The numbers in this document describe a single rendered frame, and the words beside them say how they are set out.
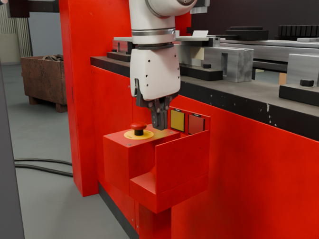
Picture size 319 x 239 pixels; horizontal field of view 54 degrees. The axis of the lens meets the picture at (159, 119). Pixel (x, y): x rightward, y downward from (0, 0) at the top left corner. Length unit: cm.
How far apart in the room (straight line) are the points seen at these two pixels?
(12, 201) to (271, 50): 96
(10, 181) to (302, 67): 64
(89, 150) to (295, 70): 145
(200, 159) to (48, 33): 963
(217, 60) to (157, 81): 44
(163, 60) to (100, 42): 130
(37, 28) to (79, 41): 833
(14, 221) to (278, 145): 51
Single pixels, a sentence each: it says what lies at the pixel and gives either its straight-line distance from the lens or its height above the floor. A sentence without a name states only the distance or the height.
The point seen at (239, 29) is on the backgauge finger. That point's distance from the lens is 127.
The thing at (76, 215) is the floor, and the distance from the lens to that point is 195.
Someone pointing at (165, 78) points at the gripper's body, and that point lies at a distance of 63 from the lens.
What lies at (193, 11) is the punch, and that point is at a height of 109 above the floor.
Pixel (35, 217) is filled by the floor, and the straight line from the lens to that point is 200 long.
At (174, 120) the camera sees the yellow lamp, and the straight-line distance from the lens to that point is 78.
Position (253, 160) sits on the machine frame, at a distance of 77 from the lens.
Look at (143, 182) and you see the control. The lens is 70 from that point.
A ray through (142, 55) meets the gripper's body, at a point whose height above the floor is 98.
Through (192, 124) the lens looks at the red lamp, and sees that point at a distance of 74.
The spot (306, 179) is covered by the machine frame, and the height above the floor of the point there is 75.
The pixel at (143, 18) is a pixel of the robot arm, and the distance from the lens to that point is 59.
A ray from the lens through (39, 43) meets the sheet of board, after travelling 1012.
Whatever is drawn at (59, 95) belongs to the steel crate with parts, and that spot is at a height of 24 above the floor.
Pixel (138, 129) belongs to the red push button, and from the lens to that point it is 74.
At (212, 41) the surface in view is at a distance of 107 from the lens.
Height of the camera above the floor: 103
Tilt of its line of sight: 16 degrees down
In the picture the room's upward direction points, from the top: straight up
